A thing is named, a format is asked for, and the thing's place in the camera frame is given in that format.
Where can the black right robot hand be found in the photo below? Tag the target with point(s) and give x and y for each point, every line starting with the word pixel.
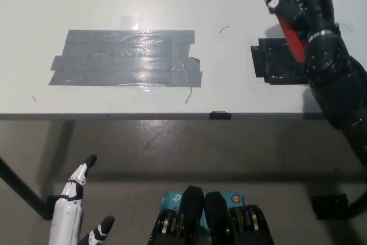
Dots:
pixel 318 4

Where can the white and black left hand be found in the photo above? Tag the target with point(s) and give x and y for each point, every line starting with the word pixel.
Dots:
pixel 66 219

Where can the red digital multimeter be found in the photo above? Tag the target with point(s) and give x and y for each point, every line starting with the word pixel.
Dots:
pixel 292 38

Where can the black robot body teal tops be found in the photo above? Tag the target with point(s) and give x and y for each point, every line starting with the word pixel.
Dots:
pixel 213 222

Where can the black floor tape patch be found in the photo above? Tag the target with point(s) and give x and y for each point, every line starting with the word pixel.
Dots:
pixel 328 206
pixel 51 205

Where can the black table leg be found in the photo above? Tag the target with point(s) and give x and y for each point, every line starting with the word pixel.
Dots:
pixel 23 190
pixel 358 202

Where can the small black tape strip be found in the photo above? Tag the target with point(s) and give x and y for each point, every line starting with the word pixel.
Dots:
pixel 220 115

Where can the grey duct tape patch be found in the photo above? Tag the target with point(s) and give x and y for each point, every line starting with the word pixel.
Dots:
pixel 123 58

